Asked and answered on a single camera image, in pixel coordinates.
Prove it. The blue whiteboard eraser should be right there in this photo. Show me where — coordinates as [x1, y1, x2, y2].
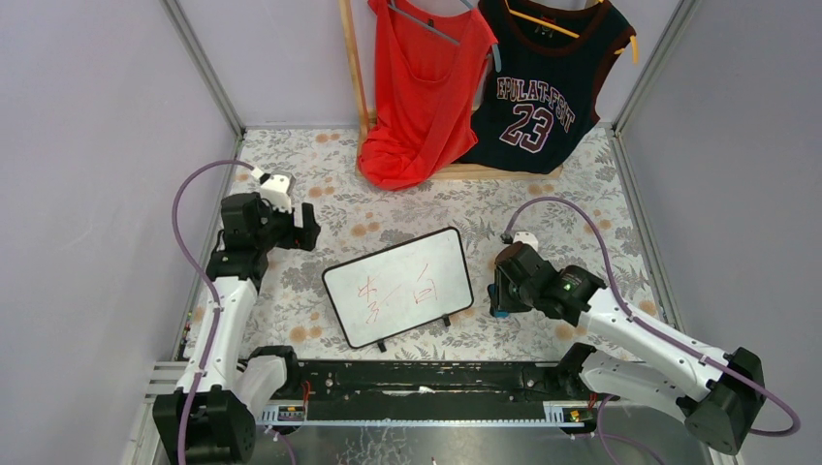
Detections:
[487, 284, 509, 319]

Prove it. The grey clothes hanger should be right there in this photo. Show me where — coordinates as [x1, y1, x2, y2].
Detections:
[388, 0, 502, 72]

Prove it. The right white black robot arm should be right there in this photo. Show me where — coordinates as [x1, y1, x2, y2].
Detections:
[489, 242, 765, 455]

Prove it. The floral tablecloth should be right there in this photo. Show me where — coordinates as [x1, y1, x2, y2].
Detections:
[210, 128, 663, 361]

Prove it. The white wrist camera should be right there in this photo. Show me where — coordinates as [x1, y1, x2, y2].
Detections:
[258, 172, 294, 213]
[513, 231, 539, 251]

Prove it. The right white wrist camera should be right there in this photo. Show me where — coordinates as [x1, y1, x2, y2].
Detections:
[513, 231, 539, 251]

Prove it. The white board with black frame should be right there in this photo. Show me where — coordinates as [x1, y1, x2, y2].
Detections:
[322, 227, 474, 349]

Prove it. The purple cable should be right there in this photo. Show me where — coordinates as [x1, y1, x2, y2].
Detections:
[501, 196, 802, 438]
[171, 159, 266, 465]

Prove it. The yellow clothes hanger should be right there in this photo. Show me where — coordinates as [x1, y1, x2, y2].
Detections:
[504, 0, 640, 66]

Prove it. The dark basketball jersey number 23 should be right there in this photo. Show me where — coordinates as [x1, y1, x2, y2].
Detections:
[460, 1, 636, 174]

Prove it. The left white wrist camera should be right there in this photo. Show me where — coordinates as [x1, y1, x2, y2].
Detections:
[258, 172, 294, 213]

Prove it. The white slotted cable duct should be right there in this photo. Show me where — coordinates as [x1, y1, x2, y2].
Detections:
[255, 401, 586, 429]

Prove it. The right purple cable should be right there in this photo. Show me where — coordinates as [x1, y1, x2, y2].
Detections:
[501, 196, 802, 438]

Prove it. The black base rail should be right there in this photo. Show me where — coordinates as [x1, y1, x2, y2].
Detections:
[272, 360, 604, 423]

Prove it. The red tank top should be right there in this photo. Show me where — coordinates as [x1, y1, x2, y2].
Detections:
[359, 1, 498, 191]

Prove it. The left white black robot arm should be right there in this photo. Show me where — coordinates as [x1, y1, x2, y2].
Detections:
[152, 193, 321, 464]

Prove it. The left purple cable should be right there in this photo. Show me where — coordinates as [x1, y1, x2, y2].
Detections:
[171, 159, 266, 465]

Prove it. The wooden clothes rack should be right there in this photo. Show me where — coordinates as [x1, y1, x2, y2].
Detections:
[338, 0, 563, 181]

